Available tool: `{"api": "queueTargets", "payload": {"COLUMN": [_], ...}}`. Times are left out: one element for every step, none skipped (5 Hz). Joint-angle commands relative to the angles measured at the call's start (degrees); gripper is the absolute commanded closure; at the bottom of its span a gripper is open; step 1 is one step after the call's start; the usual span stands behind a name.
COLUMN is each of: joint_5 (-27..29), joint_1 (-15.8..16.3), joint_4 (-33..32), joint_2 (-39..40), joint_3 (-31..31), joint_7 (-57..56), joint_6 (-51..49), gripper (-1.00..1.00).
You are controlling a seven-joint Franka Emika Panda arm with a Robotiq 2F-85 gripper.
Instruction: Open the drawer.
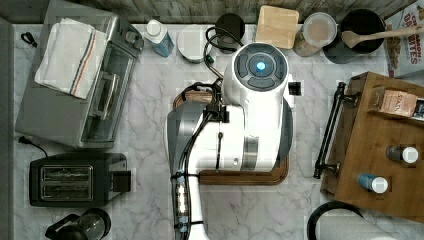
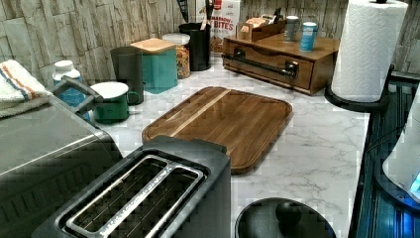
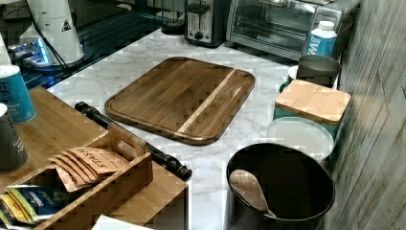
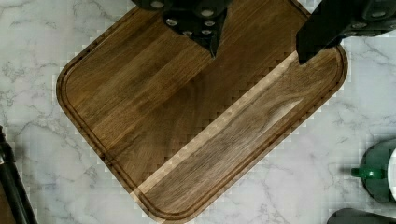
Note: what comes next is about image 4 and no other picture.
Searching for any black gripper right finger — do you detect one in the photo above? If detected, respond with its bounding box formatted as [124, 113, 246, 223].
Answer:
[296, 0, 396, 64]

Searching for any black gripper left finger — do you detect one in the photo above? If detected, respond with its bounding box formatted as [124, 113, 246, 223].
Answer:
[132, 0, 233, 58]

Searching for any dark wooden cutting board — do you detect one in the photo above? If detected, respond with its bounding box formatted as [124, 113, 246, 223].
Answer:
[57, 0, 347, 224]

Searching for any green mug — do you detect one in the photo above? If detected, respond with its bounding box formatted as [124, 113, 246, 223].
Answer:
[350, 139, 395, 203]

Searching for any dark grey object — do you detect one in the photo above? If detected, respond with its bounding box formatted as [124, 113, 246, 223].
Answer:
[326, 208, 396, 224]

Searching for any black metal drawer handle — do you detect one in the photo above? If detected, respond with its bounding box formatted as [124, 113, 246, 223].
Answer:
[0, 130, 38, 224]

